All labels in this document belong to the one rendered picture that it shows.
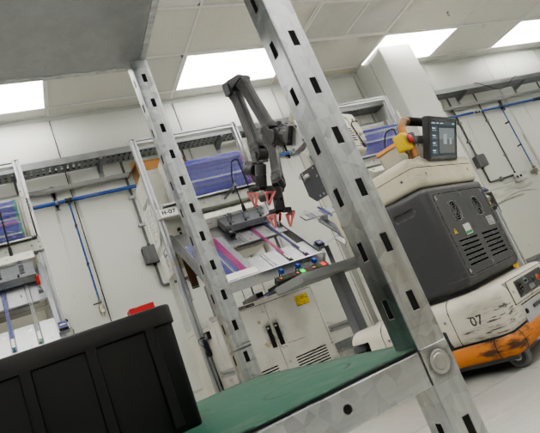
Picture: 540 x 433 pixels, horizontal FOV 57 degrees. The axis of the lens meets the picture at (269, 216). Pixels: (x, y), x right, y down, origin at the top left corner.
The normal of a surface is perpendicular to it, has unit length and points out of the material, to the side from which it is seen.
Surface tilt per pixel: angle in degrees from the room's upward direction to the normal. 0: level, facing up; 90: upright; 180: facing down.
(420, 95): 90
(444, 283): 90
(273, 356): 90
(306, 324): 90
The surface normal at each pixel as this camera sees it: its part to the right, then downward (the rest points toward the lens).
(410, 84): 0.35, -0.35
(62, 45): 0.36, 0.91
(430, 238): -0.69, 0.11
